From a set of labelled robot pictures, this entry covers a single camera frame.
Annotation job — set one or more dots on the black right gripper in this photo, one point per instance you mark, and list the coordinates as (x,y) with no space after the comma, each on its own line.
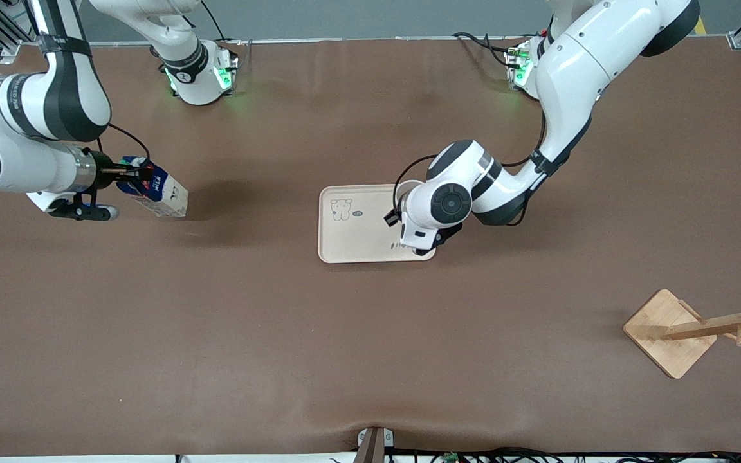
(106,168)

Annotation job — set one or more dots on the blue white milk carton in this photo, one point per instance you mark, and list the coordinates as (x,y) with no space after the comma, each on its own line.
(168,196)

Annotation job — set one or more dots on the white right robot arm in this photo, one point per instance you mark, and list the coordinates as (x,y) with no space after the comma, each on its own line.
(55,96)

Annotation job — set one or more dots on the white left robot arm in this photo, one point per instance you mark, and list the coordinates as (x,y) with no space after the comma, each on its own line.
(570,71)

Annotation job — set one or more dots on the beige tray with bear print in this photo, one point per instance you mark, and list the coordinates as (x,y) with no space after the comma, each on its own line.
(357,238)

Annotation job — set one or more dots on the wooden cup stand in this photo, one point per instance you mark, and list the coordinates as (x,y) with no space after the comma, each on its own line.
(666,341)

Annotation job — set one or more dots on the small green circuit board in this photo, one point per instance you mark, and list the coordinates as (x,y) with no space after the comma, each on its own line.
(451,457)

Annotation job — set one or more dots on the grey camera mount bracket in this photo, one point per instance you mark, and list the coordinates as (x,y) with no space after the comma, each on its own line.
(370,447)

